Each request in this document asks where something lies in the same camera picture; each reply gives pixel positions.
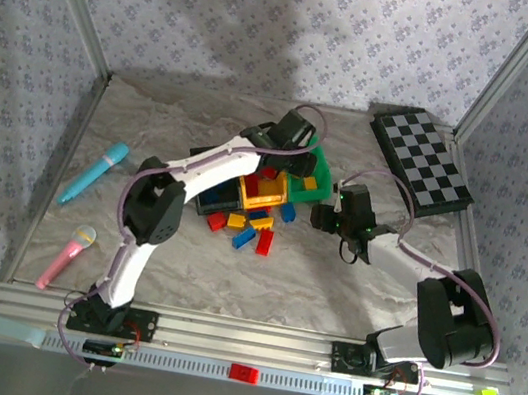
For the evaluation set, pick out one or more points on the red lego brick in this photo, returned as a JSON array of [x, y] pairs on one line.
[[264, 243], [268, 210], [216, 222], [244, 374], [268, 173]]

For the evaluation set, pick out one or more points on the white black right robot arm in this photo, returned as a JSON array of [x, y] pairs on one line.
[[401, 258]]

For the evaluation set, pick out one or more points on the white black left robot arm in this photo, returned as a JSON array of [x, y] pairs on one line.
[[208, 168]]

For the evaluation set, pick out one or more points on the green plastic bin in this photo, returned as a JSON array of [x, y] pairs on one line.
[[321, 187]]

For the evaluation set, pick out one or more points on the yellow plastic bin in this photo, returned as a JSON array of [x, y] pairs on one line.
[[263, 201]]

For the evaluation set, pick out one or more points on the yellow half-round lego brick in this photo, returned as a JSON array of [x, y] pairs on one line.
[[261, 223]]

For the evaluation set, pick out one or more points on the black plastic bin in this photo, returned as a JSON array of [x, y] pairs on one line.
[[200, 208]]

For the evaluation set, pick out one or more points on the black grey chessboard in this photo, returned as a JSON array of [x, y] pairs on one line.
[[423, 153]]

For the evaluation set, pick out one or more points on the small circuit board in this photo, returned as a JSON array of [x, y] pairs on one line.
[[380, 394], [102, 348]]

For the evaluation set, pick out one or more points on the flat red lego brick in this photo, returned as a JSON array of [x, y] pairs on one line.
[[244, 374]]

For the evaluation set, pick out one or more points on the blue toy microphone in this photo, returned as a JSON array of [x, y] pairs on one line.
[[96, 172]]

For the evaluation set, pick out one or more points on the pink toy microphone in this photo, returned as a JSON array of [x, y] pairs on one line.
[[66, 258]]

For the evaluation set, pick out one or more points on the light blue flat plate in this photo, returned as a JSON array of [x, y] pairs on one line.
[[4, 327]]

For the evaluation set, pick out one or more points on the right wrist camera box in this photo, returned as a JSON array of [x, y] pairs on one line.
[[356, 199]]

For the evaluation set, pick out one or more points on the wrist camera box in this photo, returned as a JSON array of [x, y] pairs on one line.
[[356, 199], [297, 128]]

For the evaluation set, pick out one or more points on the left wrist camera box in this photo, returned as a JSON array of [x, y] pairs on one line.
[[297, 128]]

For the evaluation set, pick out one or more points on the aluminium side rail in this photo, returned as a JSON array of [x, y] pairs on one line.
[[472, 232], [80, 126]]

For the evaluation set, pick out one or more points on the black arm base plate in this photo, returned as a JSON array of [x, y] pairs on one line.
[[341, 357], [146, 325]]

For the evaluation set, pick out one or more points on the long aluminium mounting rail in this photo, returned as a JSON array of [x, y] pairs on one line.
[[245, 339]]

